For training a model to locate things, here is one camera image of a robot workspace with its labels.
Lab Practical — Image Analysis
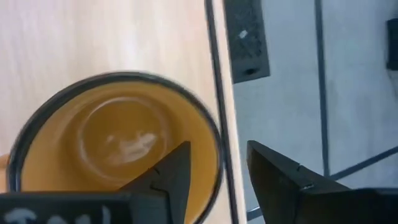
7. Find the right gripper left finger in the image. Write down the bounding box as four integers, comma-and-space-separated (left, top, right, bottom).
119, 141, 192, 224

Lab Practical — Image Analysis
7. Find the black perforated bracket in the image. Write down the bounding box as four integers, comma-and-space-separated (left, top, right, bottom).
223, 0, 271, 85

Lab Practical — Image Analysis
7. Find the black rectangular object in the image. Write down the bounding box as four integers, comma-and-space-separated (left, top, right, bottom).
386, 17, 398, 71

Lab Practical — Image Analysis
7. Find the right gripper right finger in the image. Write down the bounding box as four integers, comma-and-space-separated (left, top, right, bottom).
247, 139, 351, 224

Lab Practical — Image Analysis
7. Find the yellow mug with dark rim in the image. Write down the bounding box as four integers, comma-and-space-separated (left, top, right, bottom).
0, 71, 224, 224

